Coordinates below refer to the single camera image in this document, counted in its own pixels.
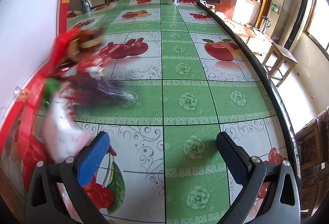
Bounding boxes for red shallow gift box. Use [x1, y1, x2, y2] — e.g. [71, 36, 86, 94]
[0, 0, 80, 152]

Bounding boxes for pink Lotso bear snack packet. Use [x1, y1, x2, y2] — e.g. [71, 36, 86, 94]
[42, 99, 92, 163]

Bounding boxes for green fruit pattern tablecloth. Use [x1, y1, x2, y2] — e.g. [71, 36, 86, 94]
[25, 0, 296, 224]

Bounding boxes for small wooden stool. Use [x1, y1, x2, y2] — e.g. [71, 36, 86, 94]
[262, 42, 298, 88]

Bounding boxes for steel kettle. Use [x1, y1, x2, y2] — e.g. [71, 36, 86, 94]
[259, 15, 272, 34]

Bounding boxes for grey metal flashlight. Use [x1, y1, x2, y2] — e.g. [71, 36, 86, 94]
[80, 0, 91, 14]

